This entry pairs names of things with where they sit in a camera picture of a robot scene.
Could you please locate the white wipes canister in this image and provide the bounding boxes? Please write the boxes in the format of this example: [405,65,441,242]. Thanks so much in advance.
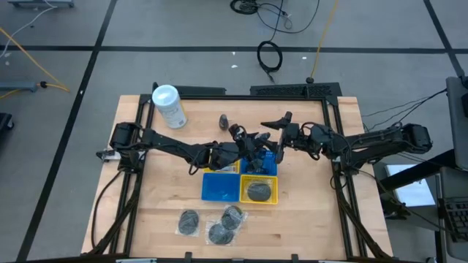
[151,84,188,129]

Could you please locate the bagged black item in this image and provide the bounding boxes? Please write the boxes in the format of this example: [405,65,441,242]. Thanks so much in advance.
[220,204,249,232]
[246,181,273,202]
[205,220,236,247]
[174,208,202,237]

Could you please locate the black flat bar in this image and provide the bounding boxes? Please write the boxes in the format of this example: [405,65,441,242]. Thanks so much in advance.
[151,81,227,96]

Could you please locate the yellow floor cable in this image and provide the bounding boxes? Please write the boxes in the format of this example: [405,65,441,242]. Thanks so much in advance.
[0,27,71,100]

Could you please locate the white floor cable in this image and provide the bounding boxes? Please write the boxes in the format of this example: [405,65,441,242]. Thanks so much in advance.
[0,5,59,59]

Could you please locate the black hanging cable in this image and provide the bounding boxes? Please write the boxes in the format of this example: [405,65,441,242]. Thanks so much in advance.
[230,0,321,36]
[257,0,285,83]

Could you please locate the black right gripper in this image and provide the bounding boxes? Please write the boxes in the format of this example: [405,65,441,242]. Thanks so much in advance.
[257,111,306,165]

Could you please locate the blue slotted plastic basket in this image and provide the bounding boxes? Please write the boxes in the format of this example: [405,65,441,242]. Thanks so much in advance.
[239,147,279,177]
[200,172,241,203]

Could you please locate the white flat panel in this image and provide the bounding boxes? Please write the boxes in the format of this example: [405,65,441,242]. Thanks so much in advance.
[385,163,439,208]

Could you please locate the black perforated box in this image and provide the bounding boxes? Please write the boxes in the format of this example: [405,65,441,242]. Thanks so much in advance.
[249,82,343,99]

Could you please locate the black caster wheel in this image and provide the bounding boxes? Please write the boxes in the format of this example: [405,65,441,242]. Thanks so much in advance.
[0,112,15,133]

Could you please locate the yellow hanging cable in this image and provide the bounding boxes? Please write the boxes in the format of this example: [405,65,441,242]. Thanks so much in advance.
[309,0,340,84]

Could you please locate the yellow slotted plastic basket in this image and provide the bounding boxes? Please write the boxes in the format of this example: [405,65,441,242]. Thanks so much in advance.
[203,156,241,175]
[239,174,279,205]

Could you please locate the black stand leg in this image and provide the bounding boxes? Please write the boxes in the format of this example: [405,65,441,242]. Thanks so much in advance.
[378,148,458,193]

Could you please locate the grey floor base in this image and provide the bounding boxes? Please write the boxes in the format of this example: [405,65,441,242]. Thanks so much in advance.
[7,0,75,9]
[0,80,38,93]

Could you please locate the black keyboard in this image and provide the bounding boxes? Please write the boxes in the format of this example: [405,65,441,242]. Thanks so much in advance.
[441,196,468,243]

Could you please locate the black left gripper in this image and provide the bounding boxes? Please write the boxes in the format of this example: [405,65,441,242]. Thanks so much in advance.
[233,131,272,168]

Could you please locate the grey side desk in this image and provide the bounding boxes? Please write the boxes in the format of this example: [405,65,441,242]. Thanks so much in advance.
[437,75,468,261]

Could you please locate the black aluminium table frame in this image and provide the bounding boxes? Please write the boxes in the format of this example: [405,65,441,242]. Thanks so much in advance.
[87,93,394,261]

